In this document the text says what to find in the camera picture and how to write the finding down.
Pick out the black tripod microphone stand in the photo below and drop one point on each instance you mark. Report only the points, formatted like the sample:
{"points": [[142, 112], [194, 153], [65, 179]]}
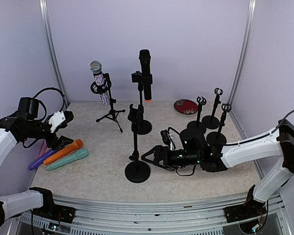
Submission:
{"points": [[112, 114]]}

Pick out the black microphone orange end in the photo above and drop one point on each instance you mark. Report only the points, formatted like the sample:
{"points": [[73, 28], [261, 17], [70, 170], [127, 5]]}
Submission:
{"points": [[145, 58]]}

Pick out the rhinestone silver-head microphone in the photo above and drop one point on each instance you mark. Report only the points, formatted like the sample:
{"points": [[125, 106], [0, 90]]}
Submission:
{"points": [[100, 85]]}

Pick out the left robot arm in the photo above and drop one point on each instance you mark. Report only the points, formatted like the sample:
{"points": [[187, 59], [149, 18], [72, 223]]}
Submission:
{"points": [[19, 127]]}

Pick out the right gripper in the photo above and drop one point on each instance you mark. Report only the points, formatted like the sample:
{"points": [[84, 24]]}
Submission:
{"points": [[158, 150]]}

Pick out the aluminium corner post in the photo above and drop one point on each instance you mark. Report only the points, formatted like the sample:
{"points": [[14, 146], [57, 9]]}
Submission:
{"points": [[244, 49], [48, 32]]}

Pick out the right aluminium corner post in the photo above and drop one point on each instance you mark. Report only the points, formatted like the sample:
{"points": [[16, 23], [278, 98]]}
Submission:
{"points": [[244, 49]]}

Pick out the black tall round-base stand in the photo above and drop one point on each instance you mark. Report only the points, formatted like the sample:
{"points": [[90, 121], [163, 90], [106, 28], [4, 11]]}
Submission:
{"points": [[145, 126]]}

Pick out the left aluminium corner post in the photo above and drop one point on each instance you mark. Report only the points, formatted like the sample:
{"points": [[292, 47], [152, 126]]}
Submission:
{"points": [[48, 32]]}

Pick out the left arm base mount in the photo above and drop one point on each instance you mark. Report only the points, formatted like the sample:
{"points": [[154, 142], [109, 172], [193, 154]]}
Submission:
{"points": [[61, 213]]}

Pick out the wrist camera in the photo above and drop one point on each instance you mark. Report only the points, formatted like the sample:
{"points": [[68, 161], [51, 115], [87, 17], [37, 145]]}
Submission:
{"points": [[167, 139], [56, 120]]}

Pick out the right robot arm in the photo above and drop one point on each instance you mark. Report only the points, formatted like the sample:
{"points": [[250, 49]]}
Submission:
{"points": [[216, 157]]}

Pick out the teal head microphone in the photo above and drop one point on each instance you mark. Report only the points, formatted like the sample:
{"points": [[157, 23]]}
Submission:
{"points": [[78, 155]]}

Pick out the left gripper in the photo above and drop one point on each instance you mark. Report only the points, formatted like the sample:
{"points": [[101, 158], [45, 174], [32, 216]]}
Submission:
{"points": [[58, 143]]}

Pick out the black short stand orange mic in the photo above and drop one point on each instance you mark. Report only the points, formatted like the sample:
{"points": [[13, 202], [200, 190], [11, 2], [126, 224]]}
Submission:
{"points": [[217, 137]]}

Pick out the purple microphone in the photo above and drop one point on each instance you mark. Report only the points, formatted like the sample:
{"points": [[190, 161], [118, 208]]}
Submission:
{"points": [[35, 164]]}

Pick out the red floral plate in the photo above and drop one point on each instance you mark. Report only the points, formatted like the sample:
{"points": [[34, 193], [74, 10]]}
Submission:
{"points": [[185, 106]]}

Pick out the pink microphone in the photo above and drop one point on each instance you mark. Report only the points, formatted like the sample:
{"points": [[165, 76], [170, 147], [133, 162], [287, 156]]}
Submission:
{"points": [[43, 149]]}

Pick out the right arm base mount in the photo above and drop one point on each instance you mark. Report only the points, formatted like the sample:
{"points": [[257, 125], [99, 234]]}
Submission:
{"points": [[244, 211]]}

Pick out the black short stand purple mic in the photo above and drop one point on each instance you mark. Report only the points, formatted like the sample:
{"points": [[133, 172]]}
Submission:
{"points": [[197, 124]]}

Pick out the aluminium front rail frame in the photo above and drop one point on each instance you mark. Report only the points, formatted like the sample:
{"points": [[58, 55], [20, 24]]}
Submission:
{"points": [[196, 217]]}

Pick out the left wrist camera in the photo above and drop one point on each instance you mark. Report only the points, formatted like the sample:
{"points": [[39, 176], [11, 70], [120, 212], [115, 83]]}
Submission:
{"points": [[56, 120]]}

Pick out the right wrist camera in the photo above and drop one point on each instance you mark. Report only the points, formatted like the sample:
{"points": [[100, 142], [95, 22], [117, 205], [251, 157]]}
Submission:
{"points": [[167, 139]]}

